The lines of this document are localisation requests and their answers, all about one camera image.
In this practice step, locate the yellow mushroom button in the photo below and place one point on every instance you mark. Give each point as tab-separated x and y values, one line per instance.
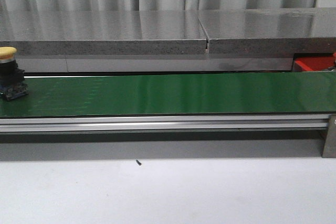
13	84

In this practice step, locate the green conveyor belt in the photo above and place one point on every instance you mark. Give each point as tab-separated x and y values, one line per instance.
223	93

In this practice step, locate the grey stone slab right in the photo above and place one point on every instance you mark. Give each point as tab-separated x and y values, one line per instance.
270	31

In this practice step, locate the grey stone slab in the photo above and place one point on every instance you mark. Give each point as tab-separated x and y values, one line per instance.
270	31
103	32

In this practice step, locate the red plastic tray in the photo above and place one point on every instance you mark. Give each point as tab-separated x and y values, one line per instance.
319	63

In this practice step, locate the grey stone slab left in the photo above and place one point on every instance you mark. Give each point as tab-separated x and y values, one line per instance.
103	32

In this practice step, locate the aluminium conveyor frame rail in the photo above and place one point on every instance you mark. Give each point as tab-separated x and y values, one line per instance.
153	123

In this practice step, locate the steel conveyor support bracket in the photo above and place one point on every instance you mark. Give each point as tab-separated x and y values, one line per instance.
329	150

